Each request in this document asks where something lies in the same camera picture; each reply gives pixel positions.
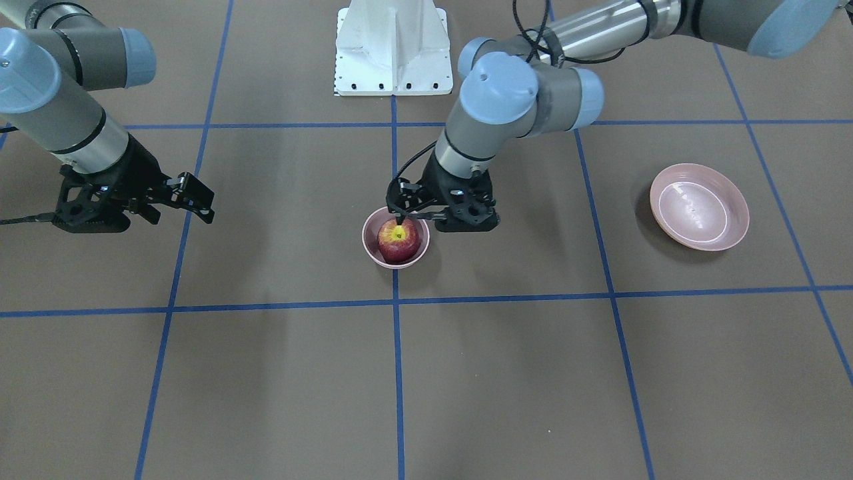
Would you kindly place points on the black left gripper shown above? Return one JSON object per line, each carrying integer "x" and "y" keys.
{"x": 438, "y": 181}

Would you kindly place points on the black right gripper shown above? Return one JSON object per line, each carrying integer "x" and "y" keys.
{"x": 138, "y": 168}

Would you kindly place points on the red yellow apple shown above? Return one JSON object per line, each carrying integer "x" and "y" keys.
{"x": 398, "y": 242}

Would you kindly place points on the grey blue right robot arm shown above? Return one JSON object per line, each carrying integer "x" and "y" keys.
{"x": 55, "y": 55}

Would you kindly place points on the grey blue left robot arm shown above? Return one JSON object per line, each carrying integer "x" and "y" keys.
{"x": 540, "y": 82}

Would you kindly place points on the pink bowl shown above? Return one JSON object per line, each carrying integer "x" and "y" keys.
{"x": 371, "y": 234}

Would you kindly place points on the pink shallow plate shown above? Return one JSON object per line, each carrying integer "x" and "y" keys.
{"x": 699, "y": 207}

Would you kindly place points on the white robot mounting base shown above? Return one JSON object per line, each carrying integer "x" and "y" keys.
{"x": 392, "y": 48}

